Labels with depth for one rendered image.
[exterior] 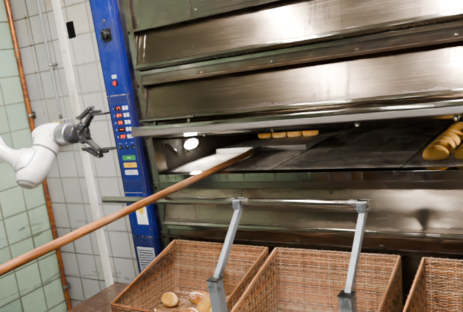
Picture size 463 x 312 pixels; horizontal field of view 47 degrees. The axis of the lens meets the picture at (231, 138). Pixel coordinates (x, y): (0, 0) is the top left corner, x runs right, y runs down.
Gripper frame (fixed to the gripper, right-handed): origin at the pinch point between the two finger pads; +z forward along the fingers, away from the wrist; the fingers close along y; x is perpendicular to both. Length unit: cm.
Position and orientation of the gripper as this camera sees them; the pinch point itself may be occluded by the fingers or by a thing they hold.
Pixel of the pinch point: (108, 131)
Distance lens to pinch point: 208.9
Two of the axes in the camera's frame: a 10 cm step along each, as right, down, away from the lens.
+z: 8.4, -0.5, -5.4
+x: -5.2, 2.0, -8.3
